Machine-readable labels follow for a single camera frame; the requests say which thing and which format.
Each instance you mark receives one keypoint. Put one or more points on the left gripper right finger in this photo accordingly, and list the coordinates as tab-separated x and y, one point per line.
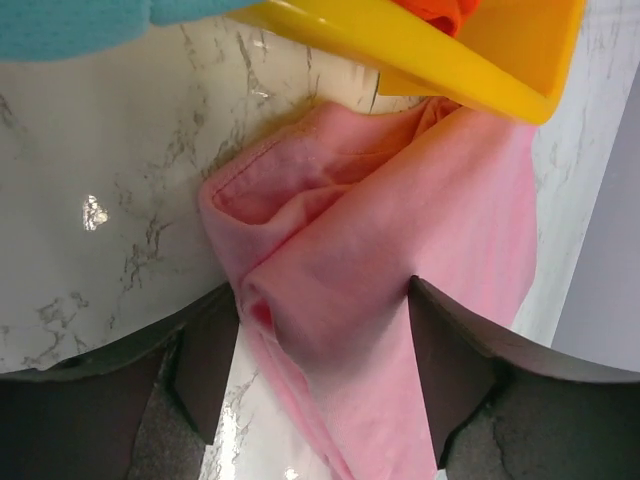
500	406

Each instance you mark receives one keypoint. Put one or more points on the teal t shirt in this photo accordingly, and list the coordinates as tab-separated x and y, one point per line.
49	30

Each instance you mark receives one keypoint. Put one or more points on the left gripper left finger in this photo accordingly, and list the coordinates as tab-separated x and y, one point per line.
81	418

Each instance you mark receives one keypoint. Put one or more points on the yellow plastic bin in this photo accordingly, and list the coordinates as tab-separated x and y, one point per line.
510	57

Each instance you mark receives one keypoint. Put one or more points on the pink t shirt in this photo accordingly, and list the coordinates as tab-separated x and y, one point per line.
319	229

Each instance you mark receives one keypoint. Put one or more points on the orange t shirt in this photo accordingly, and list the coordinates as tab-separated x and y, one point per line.
448	16

